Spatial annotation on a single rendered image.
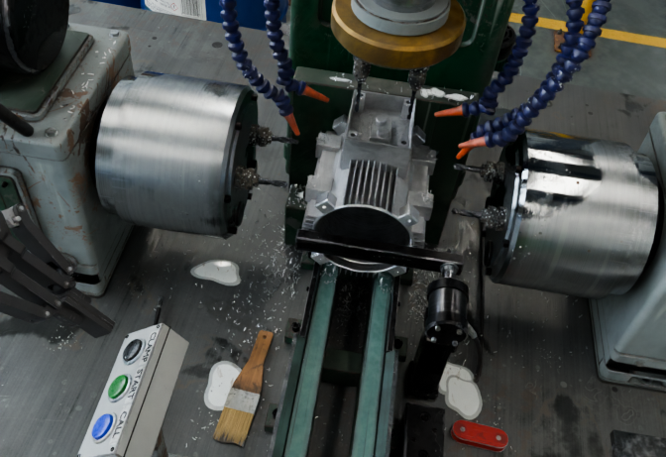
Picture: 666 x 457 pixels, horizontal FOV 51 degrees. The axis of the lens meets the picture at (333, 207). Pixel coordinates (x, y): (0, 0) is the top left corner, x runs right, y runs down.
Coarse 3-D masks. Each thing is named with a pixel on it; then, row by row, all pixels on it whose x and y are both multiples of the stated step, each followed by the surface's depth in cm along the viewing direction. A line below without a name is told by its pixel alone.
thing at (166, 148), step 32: (128, 96) 102; (160, 96) 103; (192, 96) 103; (224, 96) 104; (256, 96) 111; (128, 128) 101; (160, 128) 101; (192, 128) 100; (224, 128) 101; (256, 128) 112; (96, 160) 102; (128, 160) 101; (160, 160) 100; (192, 160) 100; (224, 160) 100; (256, 160) 120; (128, 192) 103; (160, 192) 102; (192, 192) 101; (224, 192) 102; (160, 224) 108; (192, 224) 106; (224, 224) 106
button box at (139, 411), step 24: (144, 336) 86; (168, 336) 86; (120, 360) 86; (144, 360) 83; (168, 360) 85; (144, 384) 81; (168, 384) 84; (96, 408) 82; (120, 408) 79; (144, 408) 80; (120, 432) 76; (144, 432) 78; (96, 456) 76; (120, 456) 75; (144, 456) 78
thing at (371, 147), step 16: (368, 96) 111; (384, 96) 110; (400, 96) 110; (352, 112) 108; (384, 112) 112; (400, 112) 112; (352, 128) 109; (368, 128) 109; (384, 128) 106; (400, 128) 110; (352, 144) 103; (368, 144) 103; (384, 144) 102; (400, 144) 103; (352, 160) 105; (368, 160) 105; (384, 160) 104; (400, 160) 104; (400, 176) 107
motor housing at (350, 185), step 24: (336, 168) 109; (360, 168) 106; (336, 192) 104; (360, 192) 102; (384, 192) 103; (312, 216) 104; (336, 216) 117; (360, 216) 120; (384, 216) 119; (384, 240) 115; (408, 240) 109; (336, 264) 112; (360, 264) 113; (384, 264) 112
